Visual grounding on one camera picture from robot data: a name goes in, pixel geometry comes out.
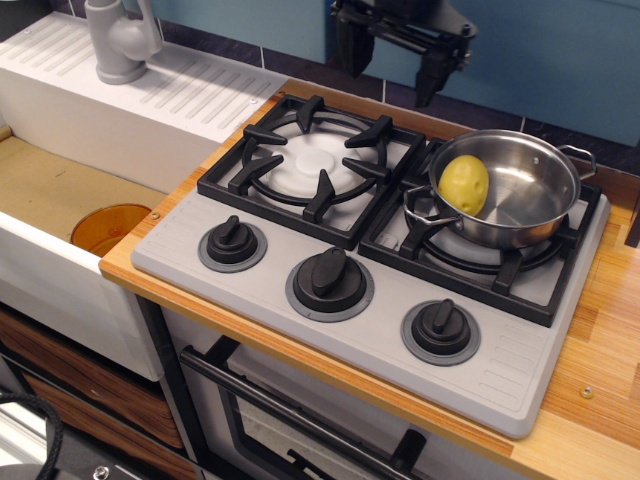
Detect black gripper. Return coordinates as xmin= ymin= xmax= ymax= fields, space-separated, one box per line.
xmin=331 ymin=1 xmax=478 ymax=108

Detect yellow potato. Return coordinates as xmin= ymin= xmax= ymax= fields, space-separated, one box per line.
xmin=438 ymin=155 xmax=490 ymax=216

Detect stainless steel pot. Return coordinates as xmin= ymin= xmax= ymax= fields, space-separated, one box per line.
xmin=403 ymin=129 xmax=597 ymax=250

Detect black middle stove knob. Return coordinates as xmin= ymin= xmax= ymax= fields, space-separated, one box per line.
xmin=285 ymin=247 xmax=375 ymax=323

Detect black stove knob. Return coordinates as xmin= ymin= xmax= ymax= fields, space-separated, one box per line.
xmin=401 ymin=299 xmax=481 ymax=367
xmin=285 ymin=247 xmax=375 ymax=323
xmin=198 ymin=215 xmax=268 ymax=274

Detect black left stove knob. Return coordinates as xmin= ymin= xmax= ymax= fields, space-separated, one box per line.
xmin=198 ymin=215 xmax=268 ymax=274

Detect black right stove knob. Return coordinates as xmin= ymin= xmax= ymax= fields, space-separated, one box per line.
xmin=401 ymin=299 xmax=481 ymax=367

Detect grey toy stove top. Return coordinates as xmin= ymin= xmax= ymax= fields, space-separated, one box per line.
xmin=129 ymin=124 xmax=612 ymax=441

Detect black left burner grate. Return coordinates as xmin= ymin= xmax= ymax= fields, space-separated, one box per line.
xmin=197 ymin=95 xmax=427 ymax=250

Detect black burner grate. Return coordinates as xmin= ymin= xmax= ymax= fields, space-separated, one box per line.
xmin=358 ymin=139 xmax=609 ymax=330
xmin=197 ymin=95 xmax=427 ymax=250

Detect black right burner grate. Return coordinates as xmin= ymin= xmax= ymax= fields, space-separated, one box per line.
xmin=358 ymin=139 xmax=609 ymax=330

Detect grey toy faucet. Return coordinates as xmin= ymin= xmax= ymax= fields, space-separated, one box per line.
xmin=84 ymin=0 xmax=163 ymax=85

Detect white toy sink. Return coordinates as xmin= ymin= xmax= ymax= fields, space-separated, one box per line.
xmin=1 ymin=13 xmax=285 ymax=381

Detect orange plastic sink drain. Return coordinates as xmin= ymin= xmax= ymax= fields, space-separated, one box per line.
xmin=71 ymin=203 xmax=151 ymax=257

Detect wooden drawer fronts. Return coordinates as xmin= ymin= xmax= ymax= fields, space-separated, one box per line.
xmin=1 ymin=305 xmax=198 ymax=479

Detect oven door with handle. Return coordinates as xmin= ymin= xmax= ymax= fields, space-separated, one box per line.
xmin=165 ymin=312 xmax=519 ymax=479

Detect black braided cable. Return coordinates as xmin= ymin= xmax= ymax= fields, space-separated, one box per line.
xmin=0 ymin=392 xmax=65 ymax=480

